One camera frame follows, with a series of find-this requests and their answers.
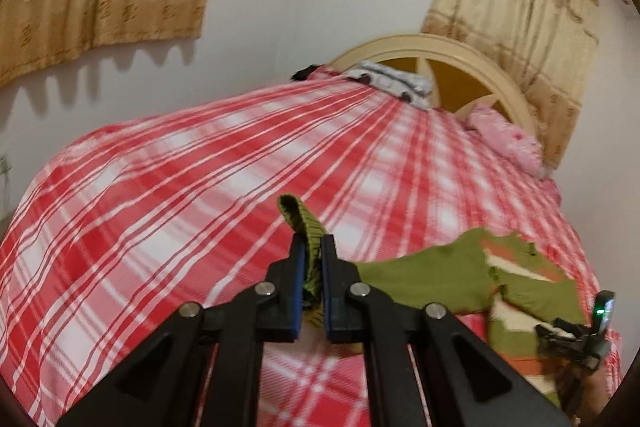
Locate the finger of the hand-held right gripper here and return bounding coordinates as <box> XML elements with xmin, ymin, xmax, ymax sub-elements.
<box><xmin>534</xmin><ymin>317</ymin><xmax>583</xmax><ymax>358</ymax></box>

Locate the pink floral pillow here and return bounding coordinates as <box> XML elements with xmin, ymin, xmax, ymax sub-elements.
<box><xmin>466</xmin><ymin>103</ymin><xmax>545</xmax><ymax>175</ymax></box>

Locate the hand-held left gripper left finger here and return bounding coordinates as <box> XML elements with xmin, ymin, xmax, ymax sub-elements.
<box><xmin>57</xmin><ymin>234</ymin><xmax>308</xmax><ymax>427</ymax></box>

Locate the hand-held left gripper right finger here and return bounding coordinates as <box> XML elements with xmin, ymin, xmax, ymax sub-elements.
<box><xmin>320</xmin><ymin>234</ymin><xmax>576</xmax><ymax>427</ymax></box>

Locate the pink bed cloth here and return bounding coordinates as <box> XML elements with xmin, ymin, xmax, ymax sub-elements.
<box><xmin>537</xmin><ymin>174</ymin><xmax>562</xmax><ymax>208</ymax></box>

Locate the cream wooden headboard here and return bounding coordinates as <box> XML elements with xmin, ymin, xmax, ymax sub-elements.
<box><xmin>331</xmin><ymin>33</ymin><xmax>538</xmax><ymax>138</ymax></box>

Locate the red plaid bed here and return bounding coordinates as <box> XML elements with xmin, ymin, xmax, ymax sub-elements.
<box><xmin>0</xmin><ymin>64</ymin><xmax>623</xmax><ymax>427</ymax></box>

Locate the grey patterned pillow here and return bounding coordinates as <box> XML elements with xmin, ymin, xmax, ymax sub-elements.
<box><xmin>347</xmin><ymin>61</ymin><xmax>435</xmax><ymax>110</ymax></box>

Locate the green knitted sweater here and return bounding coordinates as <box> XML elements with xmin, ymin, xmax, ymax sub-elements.
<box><xmin>277</xmin><ymin>194</ymin><xmax>608</xmax><ymax>408</ymax></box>

